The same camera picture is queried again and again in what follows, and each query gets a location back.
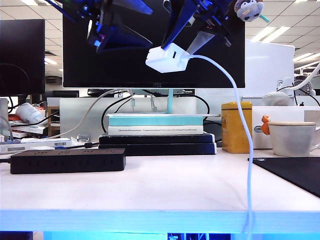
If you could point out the grey plush toy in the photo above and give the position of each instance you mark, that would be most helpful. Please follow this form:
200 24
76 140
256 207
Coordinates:
247 10

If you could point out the white rounded object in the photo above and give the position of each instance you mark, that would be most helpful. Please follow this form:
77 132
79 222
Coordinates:
275 98

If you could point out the teal book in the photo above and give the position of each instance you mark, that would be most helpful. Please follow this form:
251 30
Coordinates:
155 121

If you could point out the black monitor with pole stand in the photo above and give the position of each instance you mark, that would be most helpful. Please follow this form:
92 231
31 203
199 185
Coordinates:
22 55

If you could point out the silver partition foot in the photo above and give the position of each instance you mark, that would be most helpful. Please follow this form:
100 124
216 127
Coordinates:
83 137

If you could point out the white plastic bottle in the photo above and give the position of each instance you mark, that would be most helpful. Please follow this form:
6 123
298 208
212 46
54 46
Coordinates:
30 112

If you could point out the yellow tin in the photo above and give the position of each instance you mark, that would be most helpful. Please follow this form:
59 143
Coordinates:
232 130

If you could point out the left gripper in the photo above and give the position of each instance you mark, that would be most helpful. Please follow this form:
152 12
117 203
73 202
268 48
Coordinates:
100 15

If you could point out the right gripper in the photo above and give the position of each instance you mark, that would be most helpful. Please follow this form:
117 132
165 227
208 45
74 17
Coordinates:
215 15

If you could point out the black AOC monitor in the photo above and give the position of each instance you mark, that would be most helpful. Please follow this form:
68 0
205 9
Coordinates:
125 72

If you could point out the brown wooden shelf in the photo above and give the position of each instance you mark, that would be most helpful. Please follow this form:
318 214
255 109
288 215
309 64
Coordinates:
53 122

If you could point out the white charger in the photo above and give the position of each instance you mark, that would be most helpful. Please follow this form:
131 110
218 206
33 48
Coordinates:
165 61

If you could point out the black mouse pad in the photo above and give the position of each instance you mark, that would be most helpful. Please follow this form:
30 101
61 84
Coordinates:
295 172

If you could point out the white mug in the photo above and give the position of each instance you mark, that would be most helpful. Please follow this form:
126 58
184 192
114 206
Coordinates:
290 140

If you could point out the blue white medicine box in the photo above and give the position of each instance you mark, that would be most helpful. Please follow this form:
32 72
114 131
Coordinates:
37 142

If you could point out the white book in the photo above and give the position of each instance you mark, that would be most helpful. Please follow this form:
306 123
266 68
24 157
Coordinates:
155 130

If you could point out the orange fox figurine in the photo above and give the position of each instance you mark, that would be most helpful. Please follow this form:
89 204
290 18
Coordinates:
265 125

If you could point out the messy book pile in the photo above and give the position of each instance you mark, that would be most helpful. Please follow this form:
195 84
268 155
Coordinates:
27 130

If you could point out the black power strip wood top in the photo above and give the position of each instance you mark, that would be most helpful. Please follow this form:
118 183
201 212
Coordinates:
67 162

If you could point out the white board panel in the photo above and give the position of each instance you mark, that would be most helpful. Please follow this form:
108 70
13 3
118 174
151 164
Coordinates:
270 70

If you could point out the black book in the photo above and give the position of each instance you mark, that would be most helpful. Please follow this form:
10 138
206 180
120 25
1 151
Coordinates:
155 138
155 149

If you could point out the silver monitor stand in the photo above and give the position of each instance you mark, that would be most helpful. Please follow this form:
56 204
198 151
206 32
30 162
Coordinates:
170 102

